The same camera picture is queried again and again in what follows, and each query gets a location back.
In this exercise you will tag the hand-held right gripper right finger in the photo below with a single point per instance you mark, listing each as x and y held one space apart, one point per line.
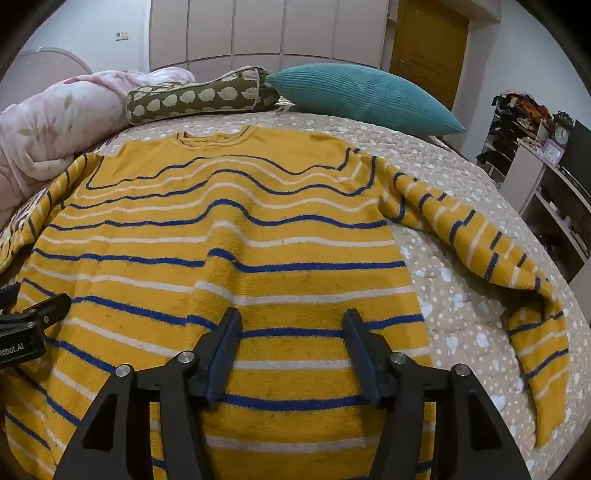
364 364

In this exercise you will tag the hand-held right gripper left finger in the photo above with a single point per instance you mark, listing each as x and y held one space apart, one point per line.
220 364

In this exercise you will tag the yellow striped sweater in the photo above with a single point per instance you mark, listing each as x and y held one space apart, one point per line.
221 277

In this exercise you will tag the beige dotted bedspread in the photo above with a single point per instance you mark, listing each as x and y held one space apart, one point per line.
461 286

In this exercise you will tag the pink floral comforter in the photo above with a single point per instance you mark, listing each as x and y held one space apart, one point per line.
51 129

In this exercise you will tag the white shelf unit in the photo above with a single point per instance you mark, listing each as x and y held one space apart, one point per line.
549 194

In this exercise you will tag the pink round headboard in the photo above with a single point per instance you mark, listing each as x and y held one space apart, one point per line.
46 64

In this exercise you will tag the olive hedgehog print pillow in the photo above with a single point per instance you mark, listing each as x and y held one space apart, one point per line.
198 97

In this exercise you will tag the pile of dark clutter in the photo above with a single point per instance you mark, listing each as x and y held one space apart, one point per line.
517 115

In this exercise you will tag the round table clock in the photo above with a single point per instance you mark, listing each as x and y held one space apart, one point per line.
561 135

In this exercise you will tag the brown wooden door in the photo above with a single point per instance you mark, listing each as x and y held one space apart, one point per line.
431 41

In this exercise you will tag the white wardrobe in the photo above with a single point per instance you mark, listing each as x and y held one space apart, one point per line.
272 32

